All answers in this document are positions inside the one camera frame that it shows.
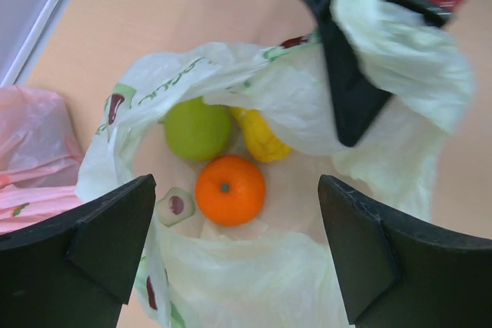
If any pink tied plastic bag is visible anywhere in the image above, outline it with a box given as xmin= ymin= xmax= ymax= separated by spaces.
xmin=1 ymin=86 xmax=83 ymax=234

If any green plastic bag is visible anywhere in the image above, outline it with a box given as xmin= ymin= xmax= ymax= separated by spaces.
xmin=75 ymin=0 xmax=473 ymax=327

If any yellow fake pear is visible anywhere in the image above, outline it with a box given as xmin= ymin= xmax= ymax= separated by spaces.
xmin=229 ymin=107 xmax=291 ymax=163

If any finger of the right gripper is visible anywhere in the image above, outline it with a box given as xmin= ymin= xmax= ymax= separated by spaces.
xmin=303 ymin=0 xmax=391 ymax=147

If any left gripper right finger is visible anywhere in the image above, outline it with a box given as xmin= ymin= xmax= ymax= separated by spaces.
xmin=318 ymin=175 xmax=491 ymax=327

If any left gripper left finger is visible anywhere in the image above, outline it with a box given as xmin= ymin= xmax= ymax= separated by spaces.
xmin=1 ymin=174 xmax=156 ymax=328

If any green fake pear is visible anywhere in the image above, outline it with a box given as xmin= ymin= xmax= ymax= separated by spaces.
xmin=162 ymin=98 xmax=232 ymax=161

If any orange fake tangerine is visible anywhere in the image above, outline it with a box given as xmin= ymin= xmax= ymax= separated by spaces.
xmin=194 ymin=155 xmax=267 ymax=227

